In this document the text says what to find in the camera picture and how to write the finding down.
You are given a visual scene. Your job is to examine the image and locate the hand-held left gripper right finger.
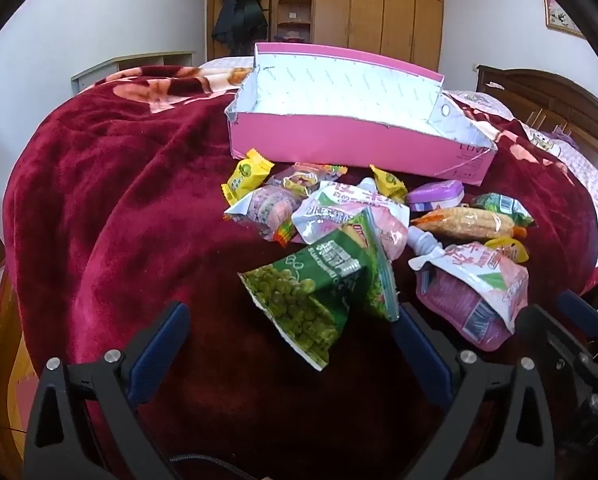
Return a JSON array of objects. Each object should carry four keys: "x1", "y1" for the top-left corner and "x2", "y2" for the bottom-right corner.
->
[{"x1": 391, "y1": 304, "x2": 570, "y2": 480}]

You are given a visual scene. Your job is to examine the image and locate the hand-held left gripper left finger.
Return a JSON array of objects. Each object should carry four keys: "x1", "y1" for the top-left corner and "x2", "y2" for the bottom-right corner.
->
[{"x1": 24, "y1": 301, "x2": 192, "y2": 480}]

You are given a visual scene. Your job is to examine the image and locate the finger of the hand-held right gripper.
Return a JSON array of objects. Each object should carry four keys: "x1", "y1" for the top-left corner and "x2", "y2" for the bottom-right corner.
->
[
  {"x1": 516, "y1": 304, "x2": 587, "y2": 377},
  {"x1": 557, "y1": 290, "x2": 598, "y2": 362}
]

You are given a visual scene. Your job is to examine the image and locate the pink spout drink pouch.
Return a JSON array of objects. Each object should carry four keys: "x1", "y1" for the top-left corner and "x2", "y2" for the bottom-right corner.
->
[{"x1": 407, "y1": 226, "x2": 529, "y2": 352}]

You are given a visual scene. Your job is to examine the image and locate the yellow jelly cup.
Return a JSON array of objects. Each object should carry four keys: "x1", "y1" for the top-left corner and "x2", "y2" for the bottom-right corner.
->
[{"x1": 484, "y1": 236, "x2": 529, "y2": 264}]

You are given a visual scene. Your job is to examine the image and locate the small green snack packet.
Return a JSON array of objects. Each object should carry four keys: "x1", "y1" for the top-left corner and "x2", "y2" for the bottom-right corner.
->
[{"x1": 472, "y1": 192, "x2": 535, "y2": 228}]

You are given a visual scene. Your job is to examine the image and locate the orange corn snack packet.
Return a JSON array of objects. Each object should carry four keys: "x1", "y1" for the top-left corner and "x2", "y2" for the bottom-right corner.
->
[{"x1": 411, "y1": 206, "x2": 528, "y2": 240}]

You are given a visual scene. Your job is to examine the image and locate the green pea snack packet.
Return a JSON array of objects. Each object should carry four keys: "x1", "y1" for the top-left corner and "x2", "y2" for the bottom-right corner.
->
[{"x1": 237, "y1": 230, "x2": 372, "y2": 372}]

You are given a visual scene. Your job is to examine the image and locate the purple oval tin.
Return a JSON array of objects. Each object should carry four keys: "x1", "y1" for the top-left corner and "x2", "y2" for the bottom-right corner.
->
[{"x1": 405, "y1": 179, "x2": 464, "y2": 213}]

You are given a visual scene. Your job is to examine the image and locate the pink white snack bag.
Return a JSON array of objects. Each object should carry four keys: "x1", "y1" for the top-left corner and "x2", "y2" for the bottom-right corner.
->
[{"x1": 291, "y1": 178, "x2": 411, "y2": 261}]

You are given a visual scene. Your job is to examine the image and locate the yellow candy packet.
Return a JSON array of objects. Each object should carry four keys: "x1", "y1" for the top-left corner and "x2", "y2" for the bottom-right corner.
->
[
  {"x1": 369, "y1": 164, "x2": 409, "y2": 204},
  {"x1": 221, "y1": 148, "x2": 275, "y2": 206}
]

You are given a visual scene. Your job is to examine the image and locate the clear pink cookie packet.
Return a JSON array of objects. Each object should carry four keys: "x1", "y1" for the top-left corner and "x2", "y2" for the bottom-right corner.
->
[{"x1": 223, "y1": 185, "x2": 305, "y2": 241}]

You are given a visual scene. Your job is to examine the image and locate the dark mixed candy packet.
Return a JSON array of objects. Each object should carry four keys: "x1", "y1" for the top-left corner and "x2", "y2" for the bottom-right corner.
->
[{"x1": 269, "y1": 162, "x2": 349, "y2": 196}]

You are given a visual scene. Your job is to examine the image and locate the pink cardboard box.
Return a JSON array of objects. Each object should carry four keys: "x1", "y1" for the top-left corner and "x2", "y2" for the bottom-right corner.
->
[{"x1": 225, "y1": 42, "x2": 498, "y2": 187}]

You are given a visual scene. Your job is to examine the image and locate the red floral blanket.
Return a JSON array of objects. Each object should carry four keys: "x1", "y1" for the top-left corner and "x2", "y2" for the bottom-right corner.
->
[{"x1": 1, "y1": 65, "x2": 598, "y2": 480}]

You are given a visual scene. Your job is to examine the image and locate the dark wooden headboard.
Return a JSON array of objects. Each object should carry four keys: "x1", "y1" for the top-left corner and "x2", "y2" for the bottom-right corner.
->
[{"x1": 476, "y1": 65, "x2": 598, "y2": 187}]

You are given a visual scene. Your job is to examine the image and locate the white low shelf unit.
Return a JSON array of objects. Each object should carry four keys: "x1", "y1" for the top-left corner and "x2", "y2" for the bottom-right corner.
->
[{"x1": 70, "y1": 51, "x2": 197, "y2": 92}]

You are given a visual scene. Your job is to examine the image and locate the black hanging jacket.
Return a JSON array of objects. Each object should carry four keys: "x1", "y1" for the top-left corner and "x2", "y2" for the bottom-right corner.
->
[{"x1": 211, "y1": 0, "x2": 270, "y2": 57}]

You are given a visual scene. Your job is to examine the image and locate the wooden wardrobe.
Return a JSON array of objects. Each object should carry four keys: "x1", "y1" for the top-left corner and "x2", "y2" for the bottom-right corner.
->
[{"x1": 191, "y1": 0, "x2": 445, "y2": 69}]

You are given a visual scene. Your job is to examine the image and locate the black braided cable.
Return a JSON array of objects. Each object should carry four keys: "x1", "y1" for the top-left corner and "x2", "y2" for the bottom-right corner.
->
[{"x1": 169, "y1": 454, "x2": 260, "y2": 480}]

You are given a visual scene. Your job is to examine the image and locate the framed wall photo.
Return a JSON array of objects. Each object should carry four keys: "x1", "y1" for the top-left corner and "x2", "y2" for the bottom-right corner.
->
[{"x1": 543, "y1": 0, "x2": 588, "y2": 41}]

